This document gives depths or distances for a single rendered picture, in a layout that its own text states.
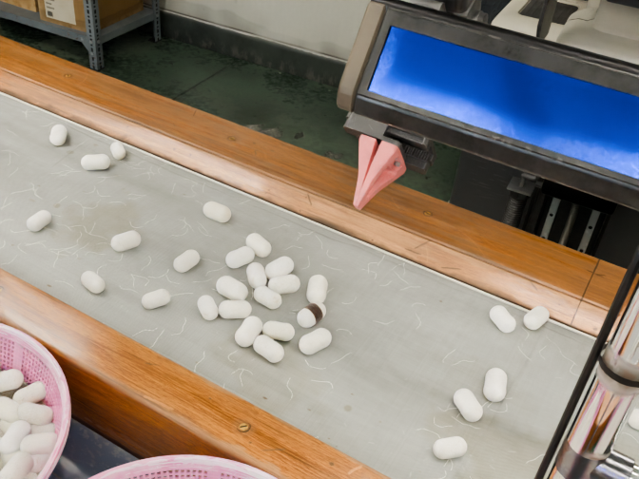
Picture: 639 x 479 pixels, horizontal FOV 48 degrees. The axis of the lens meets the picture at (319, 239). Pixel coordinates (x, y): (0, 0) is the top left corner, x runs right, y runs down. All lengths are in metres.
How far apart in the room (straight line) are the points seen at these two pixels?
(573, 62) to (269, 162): 0.58
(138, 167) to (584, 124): 0.68
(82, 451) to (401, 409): 0.31
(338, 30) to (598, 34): 1.85
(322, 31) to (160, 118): 1.96
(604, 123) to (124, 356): 0.46
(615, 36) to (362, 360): 0.70
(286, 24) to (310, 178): 2.14
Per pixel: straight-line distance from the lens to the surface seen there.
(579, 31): 1.22
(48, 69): 1.24
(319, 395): 0.70
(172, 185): 0.97
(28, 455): 0.68
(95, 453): 0.75
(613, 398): 0.38
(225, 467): 0.62
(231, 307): 0.76
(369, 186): 0.81
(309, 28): 3.01
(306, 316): 0.75
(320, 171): 0.97
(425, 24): 0.50
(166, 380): 0.68
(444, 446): 0.66
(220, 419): 0.65
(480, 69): 0.48
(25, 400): 0.72
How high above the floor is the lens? 1.27
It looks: 37 degrees down
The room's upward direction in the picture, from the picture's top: 6 degrees clockwise
